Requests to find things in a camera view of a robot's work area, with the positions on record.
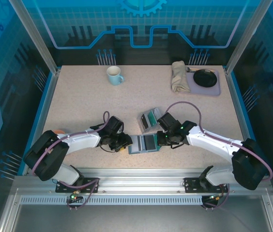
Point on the black plate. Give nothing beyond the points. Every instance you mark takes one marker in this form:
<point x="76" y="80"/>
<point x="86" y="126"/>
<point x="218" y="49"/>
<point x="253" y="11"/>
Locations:
<point x="205" y="77"/>

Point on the aluminium side rail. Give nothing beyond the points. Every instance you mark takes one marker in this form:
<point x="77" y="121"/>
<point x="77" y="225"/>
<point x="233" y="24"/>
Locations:
<point x="43" y="113"/>
<point x="234" y="96"/>

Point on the teal box lid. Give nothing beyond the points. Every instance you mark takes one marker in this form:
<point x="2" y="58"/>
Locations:
<point x="141" y="152"/>

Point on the light blue mug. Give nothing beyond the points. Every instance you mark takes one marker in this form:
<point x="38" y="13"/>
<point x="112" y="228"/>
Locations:
<point x="114" y="77"/>

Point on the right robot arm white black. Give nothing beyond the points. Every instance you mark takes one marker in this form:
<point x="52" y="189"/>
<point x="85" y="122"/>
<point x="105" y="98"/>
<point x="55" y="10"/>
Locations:
<point x="206" y="137"/>

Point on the teal card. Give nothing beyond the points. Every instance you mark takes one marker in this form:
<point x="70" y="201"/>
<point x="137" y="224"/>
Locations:
<point x="152" y="116"/>

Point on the lilac tray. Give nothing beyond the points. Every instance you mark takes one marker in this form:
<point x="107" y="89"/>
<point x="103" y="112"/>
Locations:
<point x="211" y="91"/>

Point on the steel lower panel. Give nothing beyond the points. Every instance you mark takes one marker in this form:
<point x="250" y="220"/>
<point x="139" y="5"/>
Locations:
<point x="139" y="220"/>

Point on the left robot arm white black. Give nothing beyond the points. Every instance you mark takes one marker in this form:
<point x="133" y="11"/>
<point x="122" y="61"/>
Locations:
<point x="83" y="142"/>

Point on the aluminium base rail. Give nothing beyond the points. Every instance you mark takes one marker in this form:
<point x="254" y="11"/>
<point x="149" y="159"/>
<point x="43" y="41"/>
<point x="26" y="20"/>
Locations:
<point x="139" y="181"/>

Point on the orange cup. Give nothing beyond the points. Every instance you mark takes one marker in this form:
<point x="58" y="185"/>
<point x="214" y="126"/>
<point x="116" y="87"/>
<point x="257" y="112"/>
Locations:
<point x="59" y="131"/>

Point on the black card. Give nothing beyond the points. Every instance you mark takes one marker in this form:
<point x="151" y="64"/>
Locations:
<point x="145" y="122"/>
<point x="149" y="142"/>

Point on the beige folded cloth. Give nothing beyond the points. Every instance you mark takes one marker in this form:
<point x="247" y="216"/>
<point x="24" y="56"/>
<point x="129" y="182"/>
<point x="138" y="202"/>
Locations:
<point x="178" y="77"/>

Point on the aluminium frame post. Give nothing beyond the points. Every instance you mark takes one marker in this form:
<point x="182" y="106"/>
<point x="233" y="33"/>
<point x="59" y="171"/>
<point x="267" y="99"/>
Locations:
<point x="34" y="36"/>
<point x="244" y="36"/>

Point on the grey striped card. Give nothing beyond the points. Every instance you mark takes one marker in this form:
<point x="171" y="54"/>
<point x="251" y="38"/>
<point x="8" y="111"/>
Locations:
<point x="137" y="143"/>

